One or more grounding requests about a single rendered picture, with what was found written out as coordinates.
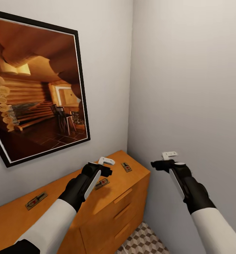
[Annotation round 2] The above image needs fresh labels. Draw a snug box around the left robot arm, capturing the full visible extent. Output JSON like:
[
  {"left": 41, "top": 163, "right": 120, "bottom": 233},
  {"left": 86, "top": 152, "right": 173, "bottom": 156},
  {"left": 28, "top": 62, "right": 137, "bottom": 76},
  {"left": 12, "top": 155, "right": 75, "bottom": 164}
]
[{"left": 0, "top": 157, "right": 115, "bottom": 254}]

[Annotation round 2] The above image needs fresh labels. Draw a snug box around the mousetrap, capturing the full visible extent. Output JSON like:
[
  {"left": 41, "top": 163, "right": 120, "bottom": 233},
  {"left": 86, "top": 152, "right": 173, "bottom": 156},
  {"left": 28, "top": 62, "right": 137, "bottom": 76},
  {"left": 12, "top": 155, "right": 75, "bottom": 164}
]
[
  {"left": 94, "top": 177, "right": 110, "bottom": 190},
  {"left": 25, "top": 191, "right": 48, "bottom": 210},
  {"left": 121, "top": 162, "right": 132, "bottom": 172}
]

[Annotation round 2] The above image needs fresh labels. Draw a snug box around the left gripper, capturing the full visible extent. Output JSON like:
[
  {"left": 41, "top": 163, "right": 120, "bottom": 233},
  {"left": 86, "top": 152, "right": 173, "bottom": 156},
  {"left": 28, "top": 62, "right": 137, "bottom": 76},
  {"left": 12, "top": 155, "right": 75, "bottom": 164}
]
[{"left": 100, "top": 165, "right": 112, "bottom": 177}]

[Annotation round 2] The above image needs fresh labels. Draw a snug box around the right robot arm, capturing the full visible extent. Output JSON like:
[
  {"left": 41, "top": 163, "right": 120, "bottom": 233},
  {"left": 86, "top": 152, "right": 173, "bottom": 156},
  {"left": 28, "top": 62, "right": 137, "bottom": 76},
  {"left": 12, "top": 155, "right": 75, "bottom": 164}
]
[{"left": 151, "top": 151, "right": 236, "bottom": 254}]

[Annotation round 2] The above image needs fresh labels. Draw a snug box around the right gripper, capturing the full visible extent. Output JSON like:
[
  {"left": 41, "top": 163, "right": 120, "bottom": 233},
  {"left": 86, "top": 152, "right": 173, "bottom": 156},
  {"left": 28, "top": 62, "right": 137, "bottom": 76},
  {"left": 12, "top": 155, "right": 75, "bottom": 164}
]
[{"left": 151, "top": 159, "right": 174, "bottom": 172}]

